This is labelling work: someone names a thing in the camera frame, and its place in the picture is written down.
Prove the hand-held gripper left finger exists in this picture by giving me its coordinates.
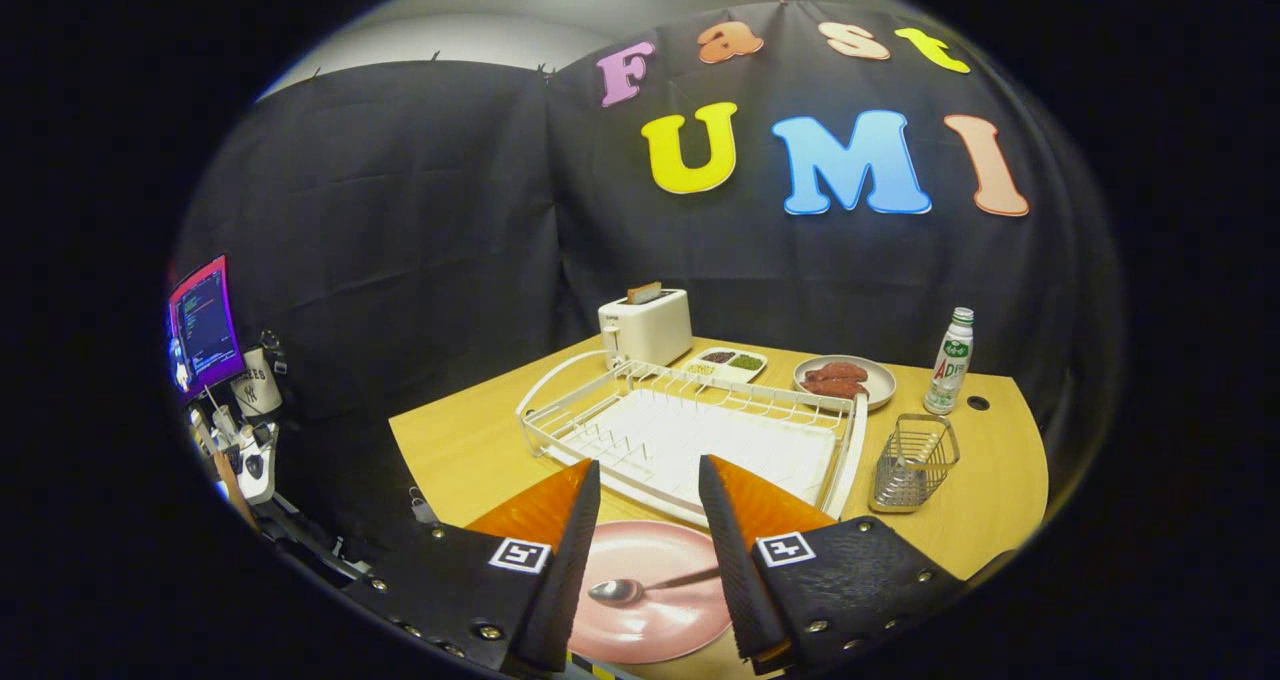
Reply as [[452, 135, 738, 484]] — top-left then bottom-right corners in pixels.
[[345, 459, 602, 673]]

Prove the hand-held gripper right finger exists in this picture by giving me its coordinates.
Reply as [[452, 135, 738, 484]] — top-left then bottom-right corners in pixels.
[[697, 454, 969, 673]]

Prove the metal wire basket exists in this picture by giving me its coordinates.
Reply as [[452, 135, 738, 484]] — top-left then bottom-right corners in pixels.
[[868, 413, 961, 514]]

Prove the wooden-handled metal spoon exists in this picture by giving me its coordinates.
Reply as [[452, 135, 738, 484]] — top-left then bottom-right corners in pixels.
[[588, 566, 723, 607]]

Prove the pink plate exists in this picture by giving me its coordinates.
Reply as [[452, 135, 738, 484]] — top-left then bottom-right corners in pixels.
[[565, 520, 736, 665]]

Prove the white wire dish rack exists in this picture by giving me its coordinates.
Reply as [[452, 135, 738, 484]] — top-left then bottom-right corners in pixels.
[[515, 350, 870, 529]]

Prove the beige round plate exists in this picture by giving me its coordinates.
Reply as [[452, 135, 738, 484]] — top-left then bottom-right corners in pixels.
[[793, 355, 897, 411]]

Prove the white black desk device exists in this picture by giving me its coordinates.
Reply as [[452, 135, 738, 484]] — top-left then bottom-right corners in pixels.
[[235, 422, 278, 506]]

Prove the white green drink bottle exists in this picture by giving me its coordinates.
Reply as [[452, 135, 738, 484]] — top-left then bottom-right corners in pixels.
[[923, 307, 975, 416]]

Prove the white divided bean tray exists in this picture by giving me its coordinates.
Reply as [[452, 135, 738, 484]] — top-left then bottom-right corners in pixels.
[[686, 347, 769, 383]]

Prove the white printed mug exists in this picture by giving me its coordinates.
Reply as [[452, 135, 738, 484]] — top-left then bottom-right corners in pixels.
[[230, 348, 283, 417]]

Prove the white toaster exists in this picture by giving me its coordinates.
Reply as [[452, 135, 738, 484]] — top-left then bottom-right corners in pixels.
[[598, 289, 694, 369]]

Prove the black backdrop cloth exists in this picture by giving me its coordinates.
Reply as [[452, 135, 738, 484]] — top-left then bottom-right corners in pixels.
[[170, 0, 1121, 561]]

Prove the computer monitor screen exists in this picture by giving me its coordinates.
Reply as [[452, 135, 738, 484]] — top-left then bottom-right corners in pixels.
[[166, 254, 247, 401]]

